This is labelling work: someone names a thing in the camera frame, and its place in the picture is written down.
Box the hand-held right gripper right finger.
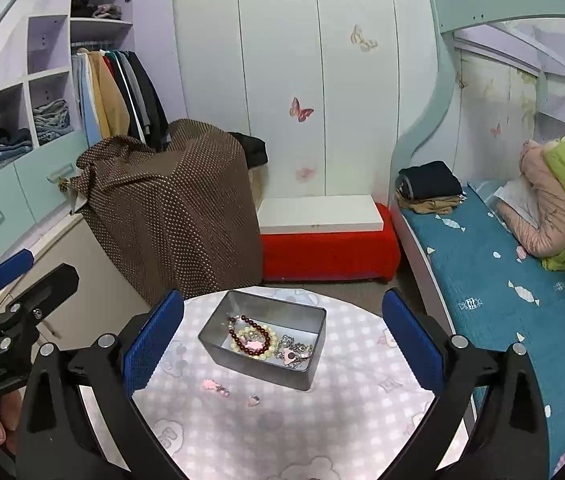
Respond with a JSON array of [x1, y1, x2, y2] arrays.
[[381, 287, 551, 480]]

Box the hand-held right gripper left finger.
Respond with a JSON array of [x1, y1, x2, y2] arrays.
[[15, 288, 186, 480]]

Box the pale yellow bead bracelet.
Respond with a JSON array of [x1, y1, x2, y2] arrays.
[[231, 324, 280, 361]]

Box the dark red bead bracelet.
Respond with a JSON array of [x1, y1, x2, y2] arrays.
[[226, 314, 273, 358]]

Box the grey metal tin box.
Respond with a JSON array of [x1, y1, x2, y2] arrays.
[[197, 289, 327, 391]]

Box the silver chain jewelry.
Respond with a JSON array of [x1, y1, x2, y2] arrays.
[[276, 332, 316, 372]]

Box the white low cabinet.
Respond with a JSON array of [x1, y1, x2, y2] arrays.
[[0, 212, 156, 361]]

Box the teal printed bedsheet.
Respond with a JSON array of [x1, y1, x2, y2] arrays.
[[403, 180, 565, 480]]

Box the red ottoman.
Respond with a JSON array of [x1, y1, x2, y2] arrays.
[[260, 203, 403, 283]]

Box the folded jeans stack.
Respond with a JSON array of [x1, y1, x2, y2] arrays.
[[0, 127, 34, 166]]

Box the brown dotted cloth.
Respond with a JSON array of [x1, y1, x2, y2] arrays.
[[70, 119, 263, 307]]

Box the folded tan clothes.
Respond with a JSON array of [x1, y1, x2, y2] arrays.
[[397, 192, 469, 215]]

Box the round table, checked cloth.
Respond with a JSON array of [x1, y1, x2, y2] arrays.
[[131, 287, 438, 480]]

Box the folded grey blue clothes stack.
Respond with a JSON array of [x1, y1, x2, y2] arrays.
[[32, 99, 71, 134]]

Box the folded black clothes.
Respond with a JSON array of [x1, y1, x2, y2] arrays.
[[397, 161, 464, 201]]

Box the white pillow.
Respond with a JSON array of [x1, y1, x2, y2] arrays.
[[493, 177, 539, 226]]

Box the pink padded jacket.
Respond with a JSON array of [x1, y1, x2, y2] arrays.
[[500, 140, 565, 259]]

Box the row of hanging clothes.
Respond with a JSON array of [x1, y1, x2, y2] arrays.
[[71, 47, 170, 152]]

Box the black garment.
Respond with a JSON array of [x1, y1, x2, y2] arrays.
[[227, 131, 268, 167]]

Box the purple white stair shelf cabinet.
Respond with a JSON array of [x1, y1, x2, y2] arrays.
[[0, 0, 188, 191]]

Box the dark folded clothes pile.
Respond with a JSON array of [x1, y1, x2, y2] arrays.
[[71, 0, 122, 21]]

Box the beige butterfly sticker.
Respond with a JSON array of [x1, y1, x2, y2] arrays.
[[350, 24, 380, 54]]

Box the white wardrobe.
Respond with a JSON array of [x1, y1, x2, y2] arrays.
[[171, 0, 438, 202]]

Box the mint green bunk bed frame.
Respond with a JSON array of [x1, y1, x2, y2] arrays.
[[390, 0, 565, 341]]

